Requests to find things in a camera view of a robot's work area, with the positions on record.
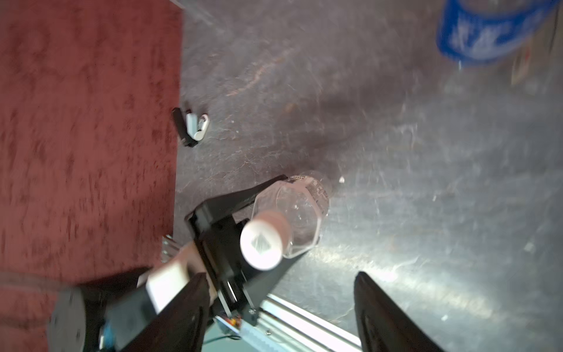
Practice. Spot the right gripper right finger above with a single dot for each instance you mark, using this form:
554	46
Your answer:
382	325

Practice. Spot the small clear bottle white label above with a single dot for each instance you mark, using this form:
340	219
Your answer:
296	207

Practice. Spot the grey small stapler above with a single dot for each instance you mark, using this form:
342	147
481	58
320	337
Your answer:
197	125

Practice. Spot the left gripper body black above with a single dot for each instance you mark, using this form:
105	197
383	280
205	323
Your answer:
241	288

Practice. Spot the clear bottle blue label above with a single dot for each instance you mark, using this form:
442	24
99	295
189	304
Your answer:
479	32

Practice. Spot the clear bottle green label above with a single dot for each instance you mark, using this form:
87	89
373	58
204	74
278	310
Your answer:
533	63

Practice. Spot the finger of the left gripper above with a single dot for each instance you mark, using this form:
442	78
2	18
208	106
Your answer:
215	209

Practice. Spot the small white bottle cap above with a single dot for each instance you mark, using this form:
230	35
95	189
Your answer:
265	239

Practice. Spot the aluminium mounting rail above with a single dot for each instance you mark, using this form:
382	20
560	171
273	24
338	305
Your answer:
282	326

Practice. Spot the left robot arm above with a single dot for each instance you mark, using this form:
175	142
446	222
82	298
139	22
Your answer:
79	314

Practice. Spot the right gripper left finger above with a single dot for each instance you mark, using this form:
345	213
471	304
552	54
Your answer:
182	324

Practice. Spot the black stapler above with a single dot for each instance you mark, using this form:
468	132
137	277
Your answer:
179	117

